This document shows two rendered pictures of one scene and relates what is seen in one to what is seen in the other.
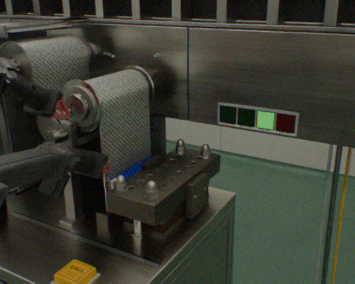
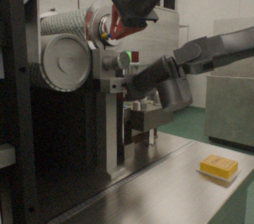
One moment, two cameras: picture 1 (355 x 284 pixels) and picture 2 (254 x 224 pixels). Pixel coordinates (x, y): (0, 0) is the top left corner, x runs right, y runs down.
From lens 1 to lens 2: 132 cm
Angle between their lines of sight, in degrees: 75
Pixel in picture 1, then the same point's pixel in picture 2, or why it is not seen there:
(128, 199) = (159, 108)
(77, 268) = (216, 160)
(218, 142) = not seen: outside the picture
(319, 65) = not seen: hidden behind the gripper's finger
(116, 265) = (195, 154)
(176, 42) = not seen: outside the picture
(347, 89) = (153, 34)
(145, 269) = (199, 145)
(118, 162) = not seen: hidden behind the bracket
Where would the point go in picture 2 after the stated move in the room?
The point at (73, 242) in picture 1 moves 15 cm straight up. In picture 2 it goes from (157, 171) to (158, 113)
